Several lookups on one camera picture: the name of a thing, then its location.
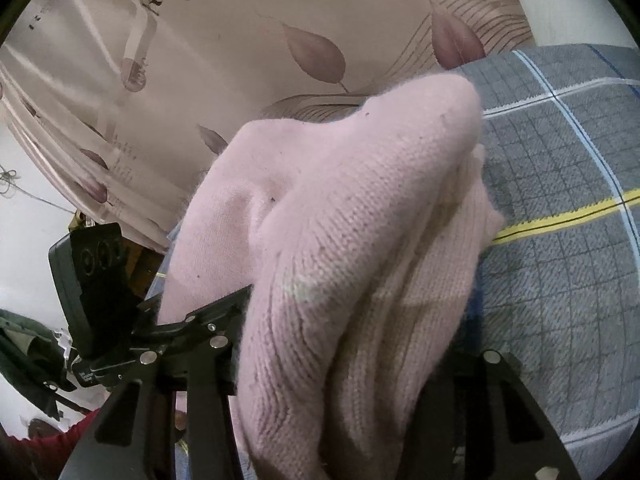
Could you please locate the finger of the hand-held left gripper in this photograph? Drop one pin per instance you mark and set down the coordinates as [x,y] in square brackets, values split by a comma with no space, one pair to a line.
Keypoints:
[210,310]

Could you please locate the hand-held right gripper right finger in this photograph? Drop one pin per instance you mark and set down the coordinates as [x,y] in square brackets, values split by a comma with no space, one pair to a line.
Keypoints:
[450,410]

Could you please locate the dark green cloth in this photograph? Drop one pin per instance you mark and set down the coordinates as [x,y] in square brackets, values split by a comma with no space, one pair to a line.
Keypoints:
[27,355]

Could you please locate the brown wooden furniture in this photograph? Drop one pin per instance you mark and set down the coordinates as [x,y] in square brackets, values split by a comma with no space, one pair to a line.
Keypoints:
[145,270]

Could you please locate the person's left forearm red sleeve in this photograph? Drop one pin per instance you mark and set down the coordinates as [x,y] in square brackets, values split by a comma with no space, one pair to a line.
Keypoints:
[75,426]

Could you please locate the beige leaf print curtain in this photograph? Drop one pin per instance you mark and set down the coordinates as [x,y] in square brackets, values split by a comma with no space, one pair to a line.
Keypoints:
[250,20]

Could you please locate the pink knit sweater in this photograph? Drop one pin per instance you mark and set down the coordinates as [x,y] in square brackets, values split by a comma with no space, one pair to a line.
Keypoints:
[350,260]

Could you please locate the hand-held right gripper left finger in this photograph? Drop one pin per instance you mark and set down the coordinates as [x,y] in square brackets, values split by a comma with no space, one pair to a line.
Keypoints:
[205,400]

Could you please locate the grey plaid blanket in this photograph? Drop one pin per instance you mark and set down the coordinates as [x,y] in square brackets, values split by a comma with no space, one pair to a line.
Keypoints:
[550,285]

